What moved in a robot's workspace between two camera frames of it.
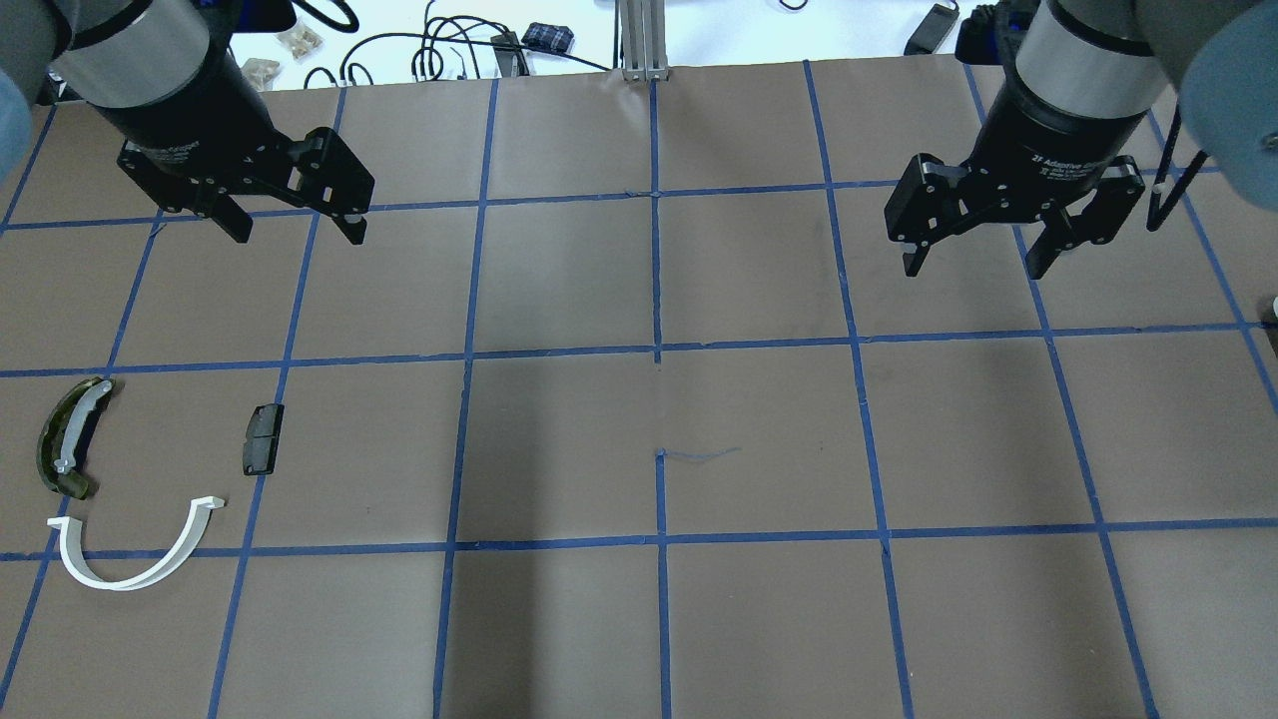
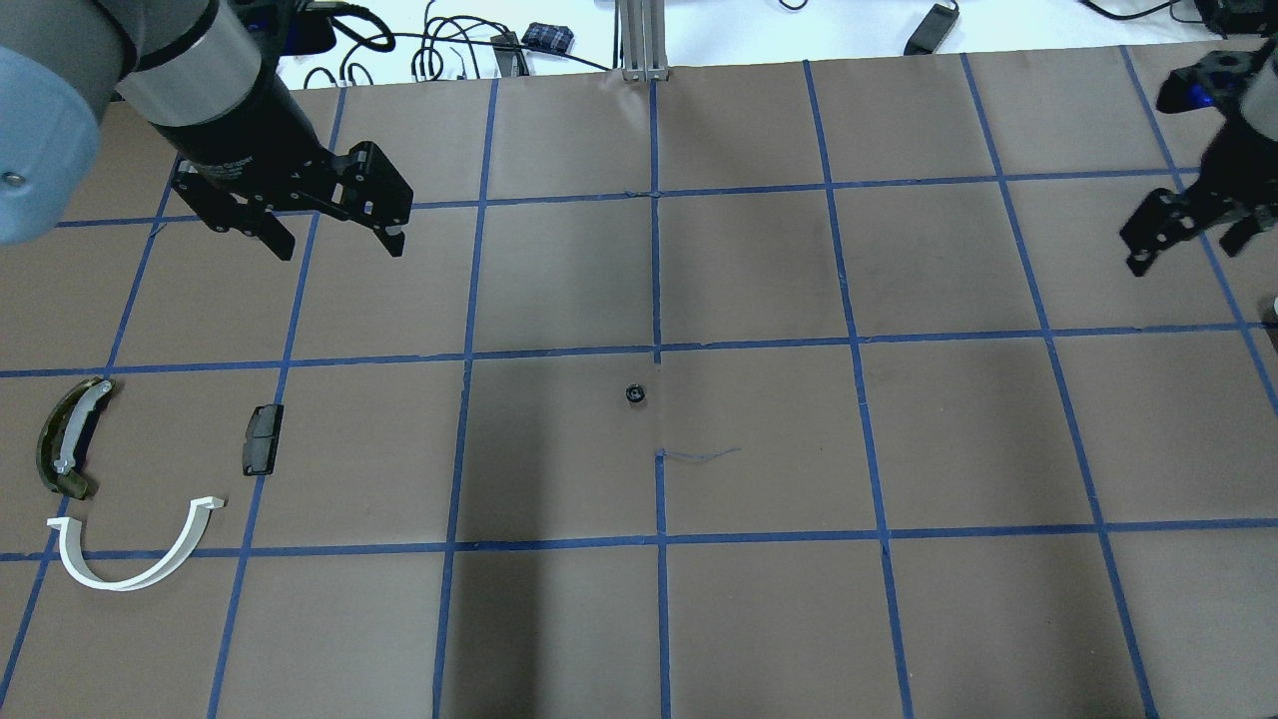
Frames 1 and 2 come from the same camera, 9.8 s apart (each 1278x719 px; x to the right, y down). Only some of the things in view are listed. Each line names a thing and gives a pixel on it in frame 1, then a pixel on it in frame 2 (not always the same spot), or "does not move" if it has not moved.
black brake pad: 259,447 does not move
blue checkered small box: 544,37 does not move
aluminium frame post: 643,40 does not move
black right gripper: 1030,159 → 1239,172
